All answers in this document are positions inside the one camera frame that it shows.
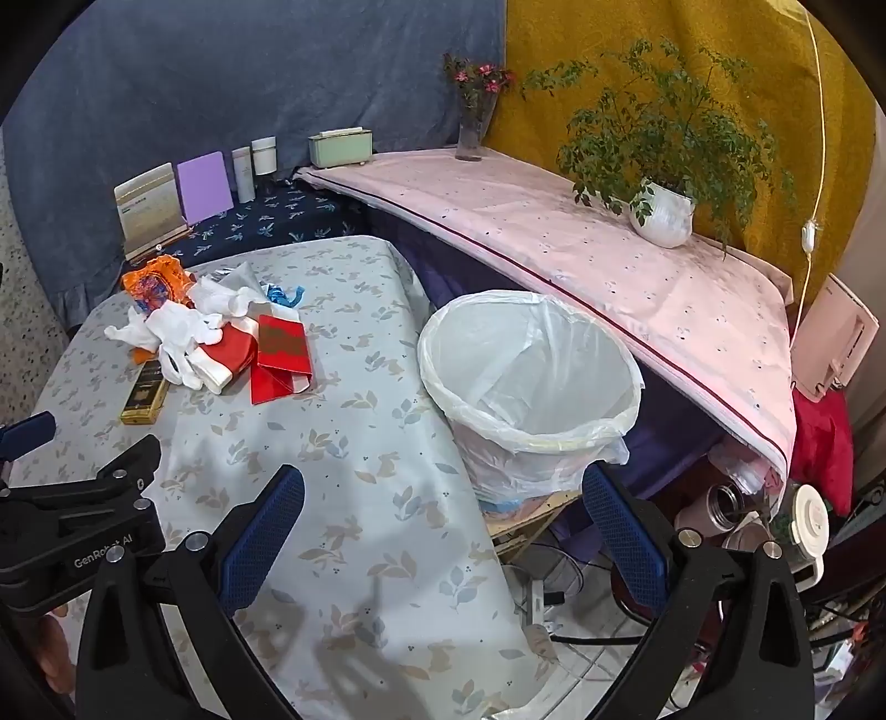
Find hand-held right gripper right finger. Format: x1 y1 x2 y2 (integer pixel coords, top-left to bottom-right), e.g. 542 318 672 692
583 462 816 720

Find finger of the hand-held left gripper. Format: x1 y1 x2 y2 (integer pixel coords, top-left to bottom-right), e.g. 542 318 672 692
95 435 164 497
0 412 56 461

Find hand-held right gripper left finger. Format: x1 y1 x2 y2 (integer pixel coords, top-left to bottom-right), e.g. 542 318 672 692
75 465 307 720

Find gold black box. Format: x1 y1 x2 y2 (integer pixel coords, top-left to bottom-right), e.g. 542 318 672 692
120 360 171 425

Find white cotton glove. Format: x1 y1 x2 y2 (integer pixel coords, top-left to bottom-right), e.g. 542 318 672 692
104 305 226 395

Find orange snack wrapper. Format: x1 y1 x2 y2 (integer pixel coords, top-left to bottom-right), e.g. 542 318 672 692
121 255 198 312

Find red paper envelope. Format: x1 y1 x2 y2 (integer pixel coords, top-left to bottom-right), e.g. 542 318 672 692
249 313 312 406

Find white lined trash bin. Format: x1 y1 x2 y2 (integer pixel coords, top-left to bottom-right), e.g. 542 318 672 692
417 291 645 510

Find person's left hand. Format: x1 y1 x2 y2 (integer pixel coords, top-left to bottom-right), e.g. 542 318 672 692
38 609 77 693

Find wooden stool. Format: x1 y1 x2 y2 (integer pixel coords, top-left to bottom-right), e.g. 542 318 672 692
485 488 583 565

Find white power strip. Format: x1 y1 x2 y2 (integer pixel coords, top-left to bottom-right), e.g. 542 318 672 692
522 578 565 638

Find steel thermos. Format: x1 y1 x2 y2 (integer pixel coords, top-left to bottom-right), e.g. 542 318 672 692
674 481 752 537

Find rabbit print tablecloth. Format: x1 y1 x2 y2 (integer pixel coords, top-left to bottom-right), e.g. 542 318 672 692
7 235 555 720

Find white kettle jug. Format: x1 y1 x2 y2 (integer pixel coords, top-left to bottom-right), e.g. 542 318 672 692
771 481 832 589

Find red cloth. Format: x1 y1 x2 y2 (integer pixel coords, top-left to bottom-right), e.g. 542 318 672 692
789 388 856 517

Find purple card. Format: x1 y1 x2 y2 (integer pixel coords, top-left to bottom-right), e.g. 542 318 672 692
176 151 233 226

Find navy floral cloth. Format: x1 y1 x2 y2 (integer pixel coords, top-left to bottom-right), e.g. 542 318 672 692
159 176 375 264

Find pink kettle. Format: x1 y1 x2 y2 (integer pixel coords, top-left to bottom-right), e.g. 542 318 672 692
789 273 869 403

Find pink tablecloth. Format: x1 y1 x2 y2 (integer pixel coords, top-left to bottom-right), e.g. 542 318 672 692
294 148 797 479

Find white tube bottle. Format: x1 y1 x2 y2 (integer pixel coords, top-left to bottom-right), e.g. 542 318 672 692
231 147 257 204

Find purple cloth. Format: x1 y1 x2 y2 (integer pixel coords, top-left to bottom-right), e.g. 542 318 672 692
367 208 728 500

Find potted green plant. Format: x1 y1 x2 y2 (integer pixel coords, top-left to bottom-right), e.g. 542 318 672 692
519 38 797 260

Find green box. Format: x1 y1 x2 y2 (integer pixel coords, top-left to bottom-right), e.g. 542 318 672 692
308 126 375 169

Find blue-grey cloth backdrop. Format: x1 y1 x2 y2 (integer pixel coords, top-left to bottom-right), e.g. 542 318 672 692
0 0 509 333

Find glass flower vase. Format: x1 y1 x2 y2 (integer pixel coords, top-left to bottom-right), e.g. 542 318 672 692
443 54 517 163

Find mustard yellow cloth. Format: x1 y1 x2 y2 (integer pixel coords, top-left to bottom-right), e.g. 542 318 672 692
485 0 877 306

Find white cable with switch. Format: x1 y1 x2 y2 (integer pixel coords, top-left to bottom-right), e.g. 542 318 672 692
796 0 828 312

